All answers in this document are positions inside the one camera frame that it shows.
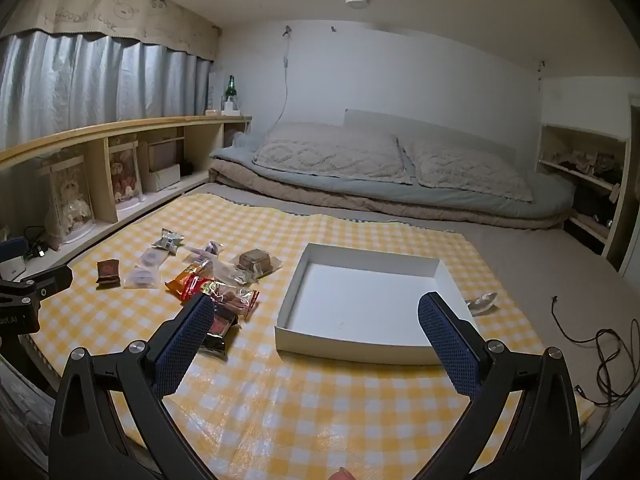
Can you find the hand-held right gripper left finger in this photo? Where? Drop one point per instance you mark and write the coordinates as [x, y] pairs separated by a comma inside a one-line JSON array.
[[185, 340]]

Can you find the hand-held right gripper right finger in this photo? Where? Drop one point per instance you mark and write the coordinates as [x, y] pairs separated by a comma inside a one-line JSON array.
[[450, 345]]

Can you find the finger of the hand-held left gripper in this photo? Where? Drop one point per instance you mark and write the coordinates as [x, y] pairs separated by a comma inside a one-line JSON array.
[[47, 280]]

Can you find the black snack packet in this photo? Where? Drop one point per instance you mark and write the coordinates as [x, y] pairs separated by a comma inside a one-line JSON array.
[[222, 327]]

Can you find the red snack packet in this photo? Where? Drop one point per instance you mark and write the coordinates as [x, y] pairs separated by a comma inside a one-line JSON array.
[[220, 292]]

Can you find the brown mooncake packet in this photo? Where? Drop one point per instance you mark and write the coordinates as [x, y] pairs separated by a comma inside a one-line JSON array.
[[108, 271]]

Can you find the orange snack packet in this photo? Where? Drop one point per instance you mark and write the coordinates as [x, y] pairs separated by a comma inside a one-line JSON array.
[[182, 277]]

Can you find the white round snack clear packet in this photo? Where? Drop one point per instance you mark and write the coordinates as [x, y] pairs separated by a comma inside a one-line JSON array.
[[212, 270]]

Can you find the purple round snack clear packet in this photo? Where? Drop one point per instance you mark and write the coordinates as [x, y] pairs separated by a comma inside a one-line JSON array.
[[150, 259], [141, 277]]

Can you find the white cardboard box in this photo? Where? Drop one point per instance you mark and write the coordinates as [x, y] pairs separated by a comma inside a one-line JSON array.
[[360, 305]]

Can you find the green-white candy packet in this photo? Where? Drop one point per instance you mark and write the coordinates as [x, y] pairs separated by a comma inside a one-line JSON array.
[[166, 241]]

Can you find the mooncake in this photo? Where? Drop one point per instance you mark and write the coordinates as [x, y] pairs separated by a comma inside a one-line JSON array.
[[255, 261]]

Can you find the person's right hand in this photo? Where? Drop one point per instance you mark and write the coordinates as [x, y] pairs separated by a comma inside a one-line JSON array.
[[343, 474]]

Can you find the crumpled clear wrapper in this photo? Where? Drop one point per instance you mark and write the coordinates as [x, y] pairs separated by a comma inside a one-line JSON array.
[[480, 302]]

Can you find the doll in clear box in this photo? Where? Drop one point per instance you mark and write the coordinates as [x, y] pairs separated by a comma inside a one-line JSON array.
[[70, 200]]

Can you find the yellow checked mat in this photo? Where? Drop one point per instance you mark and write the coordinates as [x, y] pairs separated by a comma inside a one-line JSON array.
[[300, 410]]

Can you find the white storage box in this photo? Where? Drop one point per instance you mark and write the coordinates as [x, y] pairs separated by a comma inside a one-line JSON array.
[[164, 179]]

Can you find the long wooden shelf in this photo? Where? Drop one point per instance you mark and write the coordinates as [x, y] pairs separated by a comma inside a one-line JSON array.
[[100, 130]]

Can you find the brown cardboard box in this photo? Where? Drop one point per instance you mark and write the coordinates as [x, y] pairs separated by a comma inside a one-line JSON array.
[[165, 155]]

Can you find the blue-grey duvet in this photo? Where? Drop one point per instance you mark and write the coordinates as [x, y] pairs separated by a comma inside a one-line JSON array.
[[237, 156]]

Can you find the beige blanket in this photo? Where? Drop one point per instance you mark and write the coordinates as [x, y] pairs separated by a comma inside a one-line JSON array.
[[325, 197]]

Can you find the grey curtain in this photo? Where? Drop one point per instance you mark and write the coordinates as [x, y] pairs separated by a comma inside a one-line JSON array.
[[75, 85]]

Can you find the white headboard panel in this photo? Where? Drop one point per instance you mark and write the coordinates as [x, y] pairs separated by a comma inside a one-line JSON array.
[[425, 127]]

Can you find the white shelf unit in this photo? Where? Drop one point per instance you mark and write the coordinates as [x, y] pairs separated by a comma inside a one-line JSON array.
[[617, 200]]

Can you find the pile of cloths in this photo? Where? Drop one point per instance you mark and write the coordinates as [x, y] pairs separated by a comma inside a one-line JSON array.
[[575, 160]]

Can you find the small white box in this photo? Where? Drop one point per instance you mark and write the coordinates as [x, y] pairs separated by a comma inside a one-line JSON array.
[[229, 106]]

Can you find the green glass bottle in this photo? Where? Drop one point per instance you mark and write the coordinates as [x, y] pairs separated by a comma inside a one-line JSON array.
[[231, 91]]

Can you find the beige printed valance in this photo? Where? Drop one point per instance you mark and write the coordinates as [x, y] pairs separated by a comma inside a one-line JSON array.
[[100, 5]]

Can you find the white smoke detector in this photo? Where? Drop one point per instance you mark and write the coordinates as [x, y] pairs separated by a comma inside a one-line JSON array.
[[356, 1]]

